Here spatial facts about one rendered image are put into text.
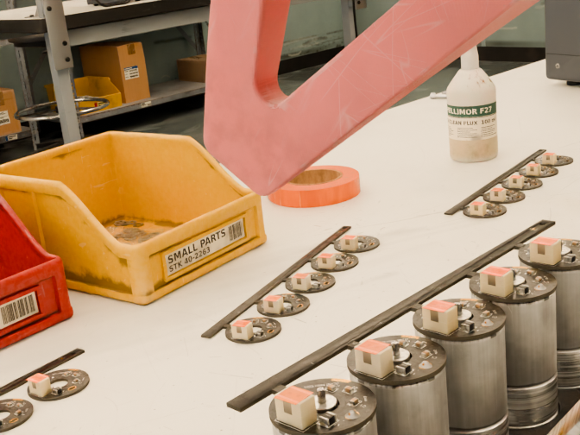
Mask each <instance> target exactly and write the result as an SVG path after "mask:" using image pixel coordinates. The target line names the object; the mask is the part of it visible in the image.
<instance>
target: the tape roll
mask: <svg viewBox="0 0 580 435"><path fill-rule="evenodd" d="M360 191H361V187H360V177H359V172H358V171H357V170H355V169H354V168H352V167H344V166H334V165H323V166H311V167H309V168H307V169H306V170H305V171H304V172H302V173H300V174H299V175H298V176H296V177H295V178H294V179H292V180H291V181H289V182H288V183H287V184H285V185H284V186H283V187H282V188H280V189H279V190H278V191H276V192H273V193H271V194H269V195H268V199H269V200H270V201H271V202H273V203H274V204H276V205H280V206H285V207H293V208H312V207H320V206H327V205H335V204H339V203H342V202H344V201H347V200H350V199H353V198H354V197H355V196H357V195H358V194H359V193H360Z"/></svg>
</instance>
